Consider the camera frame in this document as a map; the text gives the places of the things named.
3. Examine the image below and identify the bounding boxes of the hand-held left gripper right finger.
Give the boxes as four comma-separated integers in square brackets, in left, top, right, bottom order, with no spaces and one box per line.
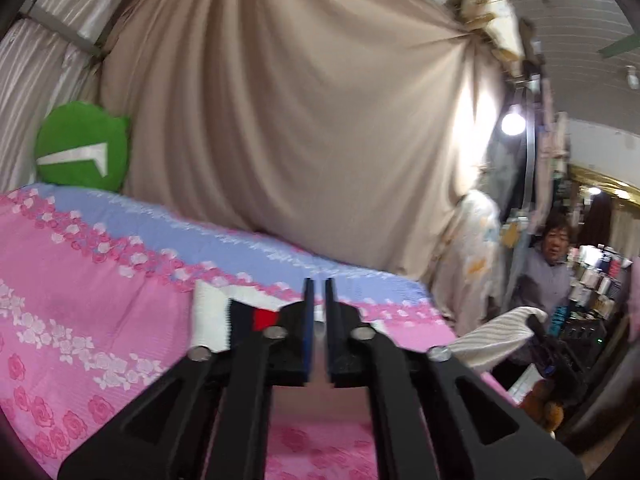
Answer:
[326,279,586,480]

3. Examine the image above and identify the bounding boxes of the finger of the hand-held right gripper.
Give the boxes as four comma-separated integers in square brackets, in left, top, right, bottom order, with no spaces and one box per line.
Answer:
[529,314,568,381]

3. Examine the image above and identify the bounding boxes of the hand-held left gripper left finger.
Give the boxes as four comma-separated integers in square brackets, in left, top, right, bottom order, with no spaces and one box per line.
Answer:
[57,279,315,480]

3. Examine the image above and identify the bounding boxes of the white striped cloth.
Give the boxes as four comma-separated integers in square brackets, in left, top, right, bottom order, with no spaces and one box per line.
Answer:
[450,306,549,373]

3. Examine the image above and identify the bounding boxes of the white black red small garment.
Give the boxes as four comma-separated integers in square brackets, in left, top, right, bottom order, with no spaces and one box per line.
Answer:
[190,280,313,352]

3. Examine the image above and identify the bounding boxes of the hanging pale clothes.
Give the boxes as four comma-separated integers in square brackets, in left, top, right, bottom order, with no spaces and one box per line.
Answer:
[534,75,572,222]

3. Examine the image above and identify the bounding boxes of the orange stuffed toy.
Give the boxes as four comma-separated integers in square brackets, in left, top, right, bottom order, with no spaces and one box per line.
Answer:
[520,380,566,434]

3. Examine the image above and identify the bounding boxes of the shelf of packaged goods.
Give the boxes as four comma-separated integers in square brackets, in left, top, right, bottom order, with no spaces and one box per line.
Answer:
[567,242,635,322]

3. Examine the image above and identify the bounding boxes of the pale floral hanging quilt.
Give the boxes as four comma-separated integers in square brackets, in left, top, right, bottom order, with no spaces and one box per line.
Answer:
[430,190,504,337]

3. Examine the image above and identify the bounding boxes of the glowing light bulb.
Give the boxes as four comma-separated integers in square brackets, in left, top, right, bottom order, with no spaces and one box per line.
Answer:
[500,107,524,137]

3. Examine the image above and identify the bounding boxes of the beige draped curtain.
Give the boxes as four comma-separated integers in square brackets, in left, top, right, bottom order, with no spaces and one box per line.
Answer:
[97,0,512,283]

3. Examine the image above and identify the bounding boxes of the pink floral bed sheet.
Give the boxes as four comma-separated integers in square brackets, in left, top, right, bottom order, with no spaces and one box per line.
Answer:
[0,182,521,480]

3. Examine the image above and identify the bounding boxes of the green round cushion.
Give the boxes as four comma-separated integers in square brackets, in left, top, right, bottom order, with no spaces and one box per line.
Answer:
[34,101,133,192]

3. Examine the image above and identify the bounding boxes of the green ceiling fan blade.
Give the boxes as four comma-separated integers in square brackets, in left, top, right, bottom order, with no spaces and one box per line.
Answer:
[597,34,640,59]

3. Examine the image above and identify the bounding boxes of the silver striped curtain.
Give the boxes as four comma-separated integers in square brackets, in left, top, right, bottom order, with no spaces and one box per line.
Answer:
[0,0,143,187]

